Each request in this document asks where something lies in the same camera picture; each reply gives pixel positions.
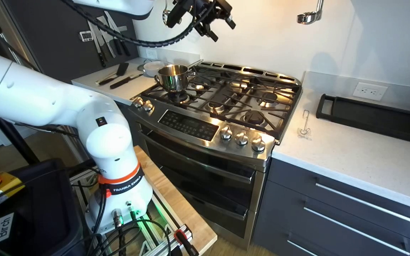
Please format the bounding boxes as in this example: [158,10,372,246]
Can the black handled knife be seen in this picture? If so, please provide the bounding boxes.
[109,73,144,90]

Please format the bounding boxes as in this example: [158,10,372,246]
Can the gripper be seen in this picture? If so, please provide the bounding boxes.
[189,0,237,42]

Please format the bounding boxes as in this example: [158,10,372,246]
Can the drawer handle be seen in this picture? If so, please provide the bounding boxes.
[287,240,320,256]
[315,182,410,231]
[303,207,410,256]

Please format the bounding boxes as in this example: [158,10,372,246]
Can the chrome pot filler tap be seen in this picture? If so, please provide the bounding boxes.
[296,0,325,25]

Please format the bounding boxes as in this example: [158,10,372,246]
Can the black cable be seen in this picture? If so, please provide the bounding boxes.
[125,201,172,256]
[111,209,128,256]

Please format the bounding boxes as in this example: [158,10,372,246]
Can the black tray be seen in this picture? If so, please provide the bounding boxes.
[316,93,410,147]

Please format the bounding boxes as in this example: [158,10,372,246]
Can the dark grey tall cabinet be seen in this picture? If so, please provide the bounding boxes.
[0,0,140,84]

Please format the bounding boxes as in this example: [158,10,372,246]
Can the small oven door handle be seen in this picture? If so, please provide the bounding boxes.
[139,131,256,180]

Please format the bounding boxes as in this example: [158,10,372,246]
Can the clear plastic hook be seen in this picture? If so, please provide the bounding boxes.
[297,110,312,140]

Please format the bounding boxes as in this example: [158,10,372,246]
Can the large oven door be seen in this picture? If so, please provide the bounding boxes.
[157,164,255,239]

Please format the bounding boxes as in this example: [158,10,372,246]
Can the stainless steel gas stove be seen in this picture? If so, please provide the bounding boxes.
[128,60,303,250]

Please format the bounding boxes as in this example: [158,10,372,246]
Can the row of kitchen knives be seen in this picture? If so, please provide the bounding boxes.
[87,11,132,68]

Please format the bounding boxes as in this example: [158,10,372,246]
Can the large oven door handle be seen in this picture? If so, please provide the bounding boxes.
[177,188,249,220]

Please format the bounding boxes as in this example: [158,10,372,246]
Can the red and black clamp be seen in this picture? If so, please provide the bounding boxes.
[174,229,200,256]

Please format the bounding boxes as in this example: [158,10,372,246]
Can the white bowl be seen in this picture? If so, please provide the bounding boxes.
[143,61,165,77]

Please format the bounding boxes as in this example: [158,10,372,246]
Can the small oven door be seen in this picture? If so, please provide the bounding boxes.
[138,123,259,186]

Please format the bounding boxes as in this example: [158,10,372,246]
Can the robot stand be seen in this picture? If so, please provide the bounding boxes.
[69,145,218,256]

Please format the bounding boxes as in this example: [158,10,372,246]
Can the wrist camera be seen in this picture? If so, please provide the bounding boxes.
[166,0,193,28]

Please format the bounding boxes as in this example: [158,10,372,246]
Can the stainless steel saucepan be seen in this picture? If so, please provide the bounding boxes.
[154,59,204,93]

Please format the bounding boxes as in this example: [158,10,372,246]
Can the black spatula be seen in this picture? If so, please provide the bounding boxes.
[98,63,129,85]

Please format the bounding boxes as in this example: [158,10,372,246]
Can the black box with label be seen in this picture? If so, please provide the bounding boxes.
[0,159,86,256]

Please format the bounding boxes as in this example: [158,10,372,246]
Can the grey drawer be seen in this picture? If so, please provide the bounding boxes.
[252,220,321,256]
[254,181,410,256]
[266,158,410,249]

